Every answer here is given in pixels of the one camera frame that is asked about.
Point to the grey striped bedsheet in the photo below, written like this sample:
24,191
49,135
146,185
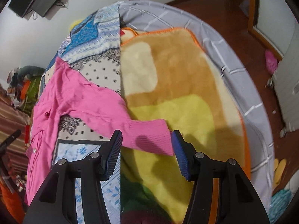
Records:
210,28

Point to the brown wooden door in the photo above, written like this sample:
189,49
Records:
253,4

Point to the teal fluffy cloth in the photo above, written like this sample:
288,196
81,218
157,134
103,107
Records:
280,205

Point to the white cabinet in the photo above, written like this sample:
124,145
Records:
289,93

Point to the patchwork printed bedsheet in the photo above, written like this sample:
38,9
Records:
100,51

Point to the yellow slippers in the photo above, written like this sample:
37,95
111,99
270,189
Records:
279,172

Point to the green patterned cloth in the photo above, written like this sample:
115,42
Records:
31,95

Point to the pink knit cardigan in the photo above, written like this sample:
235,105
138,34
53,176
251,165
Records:
81,98

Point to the brown striped blanket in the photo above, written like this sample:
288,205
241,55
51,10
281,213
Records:
14,121

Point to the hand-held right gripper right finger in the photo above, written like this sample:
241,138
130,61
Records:
181,154

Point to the pink plastic bag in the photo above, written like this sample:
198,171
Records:
271,61

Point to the orange cloth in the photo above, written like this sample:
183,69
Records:
10,203

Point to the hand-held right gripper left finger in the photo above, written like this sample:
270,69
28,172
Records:
114,154

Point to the tan yellow fleece blanket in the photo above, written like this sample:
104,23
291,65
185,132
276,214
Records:
175,74

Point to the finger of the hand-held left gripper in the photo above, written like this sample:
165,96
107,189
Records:
9,141

